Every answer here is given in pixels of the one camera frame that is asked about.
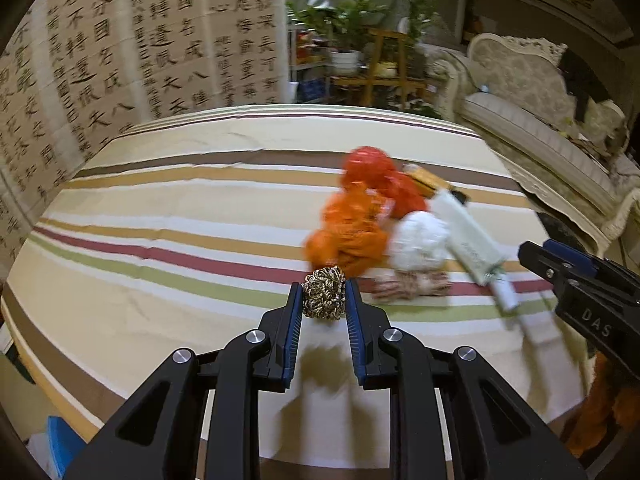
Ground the large green potted plant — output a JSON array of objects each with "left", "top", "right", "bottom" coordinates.
[{"left": 287, "top": 0, "right": 388, "bottom": 53}]

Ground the cream ornate sofa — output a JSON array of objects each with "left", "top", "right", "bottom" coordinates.
[{"left": 440, "top": 34, "right": 640, "bottom": 256}]

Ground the black garment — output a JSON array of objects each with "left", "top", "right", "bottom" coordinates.
[{"left": 557, "top": 50, "right": 608, "bottom": 121}]

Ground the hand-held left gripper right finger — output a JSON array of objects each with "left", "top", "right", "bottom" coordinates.
[{"left": 345, "top": 277, "right": 586, "bottom": 480}]

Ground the tall green plant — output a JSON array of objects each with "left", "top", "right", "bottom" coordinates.
[{"left": 402, "top": 0, "right": 441, "bottom": 46}]

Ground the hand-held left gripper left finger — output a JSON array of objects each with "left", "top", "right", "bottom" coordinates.
[{"left": 62, "top": 282, "right": 306, "bottom": 480}]

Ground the white crumpled paper ball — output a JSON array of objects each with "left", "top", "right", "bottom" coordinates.
[{"left": 389, "top": 211, "right": 451, "bottom": 271}]

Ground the metal wire shelf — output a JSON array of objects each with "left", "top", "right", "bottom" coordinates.
[{"left": 287, "top": 30, "right": 333, "bottom": 103}]

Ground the black trash bag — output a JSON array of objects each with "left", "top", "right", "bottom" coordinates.
[{"left": 537, "top": 212, "right": 601, "bottom": 256}]

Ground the wooden plant stand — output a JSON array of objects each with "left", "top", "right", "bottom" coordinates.
[{"left": 332, "top": 27, "right": 431, "bottom": 111}]

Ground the red plastic bag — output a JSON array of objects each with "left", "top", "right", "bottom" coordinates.
[{"left": 340, "top": 147, "right": 428, "bottom": 218}]

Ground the orange crumpled wrapper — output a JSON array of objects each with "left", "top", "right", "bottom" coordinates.
[{"left": 305, "top": 192, "right": 391, "bottom": 276}]

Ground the white flower pot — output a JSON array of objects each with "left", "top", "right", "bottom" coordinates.
[{"left": 330, "top": 50, "right": 362, "bottom": 77}]

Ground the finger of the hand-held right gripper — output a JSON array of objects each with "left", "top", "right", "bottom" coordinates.
[
  {"left": 544, "top": 239, "right": 640, "bottom": 306},
  {"left": 518, "top": 241, "right": 601, "bottom": 291}
]

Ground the golden metal scrubber ball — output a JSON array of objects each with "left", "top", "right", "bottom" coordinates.
[{"left": 301, "top": 266, "right": 348, "bottom": 320}]

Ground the white squeeze tube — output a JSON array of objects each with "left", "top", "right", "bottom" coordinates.
[{"left": 430, "top": 192, "right": 521, "bottom": 311}]

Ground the blue plastic object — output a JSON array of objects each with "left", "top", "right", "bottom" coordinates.
[{"left": 47, "top": 416, "right": 86, "bottom": 478}]

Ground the brown patterned wrapper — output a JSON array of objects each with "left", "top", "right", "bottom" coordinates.
[{"left": 372, "top": 270, "right": 451, "bottom": 302}]

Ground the yellow bottle with black cap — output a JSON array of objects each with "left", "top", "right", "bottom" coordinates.
[{"left": 402, "top": 162, "right": 471, "bottom": 206}]

